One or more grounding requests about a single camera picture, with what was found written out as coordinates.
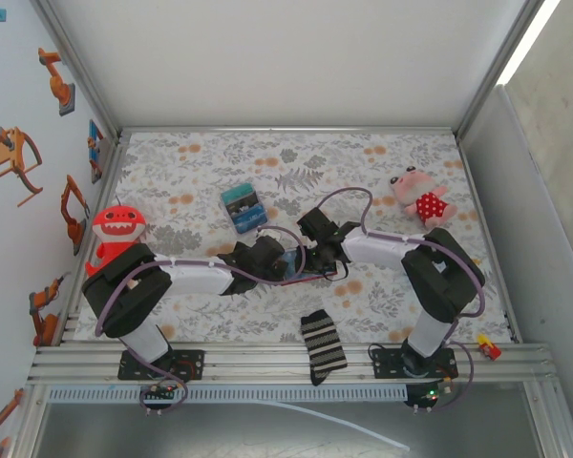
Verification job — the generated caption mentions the red card holder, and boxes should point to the red card holder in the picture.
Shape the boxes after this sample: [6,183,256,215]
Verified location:
[279,246,341,288]

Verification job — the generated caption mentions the blue credit card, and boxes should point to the blue credit card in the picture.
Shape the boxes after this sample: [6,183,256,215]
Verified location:
[285,250,308,281]

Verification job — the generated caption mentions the blue card pack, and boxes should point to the blue card pack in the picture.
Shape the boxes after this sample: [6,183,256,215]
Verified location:
[219,182,269,236]

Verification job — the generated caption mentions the teal credit card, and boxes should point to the teal credit card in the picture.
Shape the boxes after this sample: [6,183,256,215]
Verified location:
[221,184,255,204]

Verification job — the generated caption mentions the black white striped sock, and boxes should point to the black white striped sock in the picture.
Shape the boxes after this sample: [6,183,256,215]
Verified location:
[299,308,350,387]

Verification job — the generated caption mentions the floral tablecloth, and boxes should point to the floral tablecloth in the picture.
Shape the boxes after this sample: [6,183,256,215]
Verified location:
[74,131,513,344]

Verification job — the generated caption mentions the pink frog plush toy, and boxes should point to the pink frog plush toy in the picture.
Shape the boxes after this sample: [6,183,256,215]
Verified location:
[388,164,459,230]

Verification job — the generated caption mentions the red shark plush toy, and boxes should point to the red shark plush toy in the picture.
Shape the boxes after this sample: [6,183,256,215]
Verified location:
[84,203,148,281]

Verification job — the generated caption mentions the round black circuit board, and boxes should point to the round black circuit board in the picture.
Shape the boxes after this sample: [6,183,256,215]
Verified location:
[403,380,454,412]

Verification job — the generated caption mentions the small rectangular circuit board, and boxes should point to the small rectangular circuit board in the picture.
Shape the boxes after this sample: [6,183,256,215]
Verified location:
[140,384,178,401]

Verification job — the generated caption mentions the small yellow red toy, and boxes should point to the small yellow red toy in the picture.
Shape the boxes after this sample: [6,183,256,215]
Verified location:
[476,332,503,363]

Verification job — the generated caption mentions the white plastic tube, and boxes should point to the white plastic tube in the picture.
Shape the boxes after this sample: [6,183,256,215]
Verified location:
[260,399,412,452]

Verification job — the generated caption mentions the white light strip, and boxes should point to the white light strip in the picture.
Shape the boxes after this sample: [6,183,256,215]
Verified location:
[496,0,561,87]

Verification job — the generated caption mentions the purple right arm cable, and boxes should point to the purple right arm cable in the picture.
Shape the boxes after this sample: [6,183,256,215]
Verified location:
[314,186,486,414]

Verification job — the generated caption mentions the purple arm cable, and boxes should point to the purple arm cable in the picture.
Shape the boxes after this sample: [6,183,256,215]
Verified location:
[95,226,309,414]
[314,186,486,414]

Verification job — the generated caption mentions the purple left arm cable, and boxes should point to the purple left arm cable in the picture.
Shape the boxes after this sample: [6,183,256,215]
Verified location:
[95,226,309,414]

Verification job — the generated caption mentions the long aluminium frame rail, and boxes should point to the long aluminium frame rail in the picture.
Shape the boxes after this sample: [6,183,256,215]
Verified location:
[27,339,558,385]

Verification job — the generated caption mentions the thin aluminium frame rail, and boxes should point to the thin aluminium frame rail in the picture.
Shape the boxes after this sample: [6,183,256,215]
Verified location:
[117,124,461,138]

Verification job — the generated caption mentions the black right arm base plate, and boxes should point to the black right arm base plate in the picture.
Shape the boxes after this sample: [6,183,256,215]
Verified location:
[371,346,459,381]

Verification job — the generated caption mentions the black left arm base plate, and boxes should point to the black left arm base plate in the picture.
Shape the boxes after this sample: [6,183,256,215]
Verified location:
[117,348,206,382]

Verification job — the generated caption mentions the white slotted cable duct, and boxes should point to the white slotted cable duct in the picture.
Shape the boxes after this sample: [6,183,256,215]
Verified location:
[47,385,410,405]

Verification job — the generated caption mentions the aluminium side rail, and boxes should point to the aluminium side rail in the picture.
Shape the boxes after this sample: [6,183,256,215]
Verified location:
[52,133,131,345]
[456,135,521,344]

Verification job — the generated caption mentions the blue orange wall sticker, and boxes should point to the blue orange wall sticker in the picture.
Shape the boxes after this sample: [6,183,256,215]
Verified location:
[86,118,108,185]

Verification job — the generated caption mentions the aluminium frame post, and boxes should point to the aluminium frame post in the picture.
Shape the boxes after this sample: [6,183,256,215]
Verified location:
[451,0,548,142]
[31,0,123,142]

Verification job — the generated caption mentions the orange gripper wall sticker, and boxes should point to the orange gripper wall sticker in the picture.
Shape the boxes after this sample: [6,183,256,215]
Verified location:
[0,126,45,208]

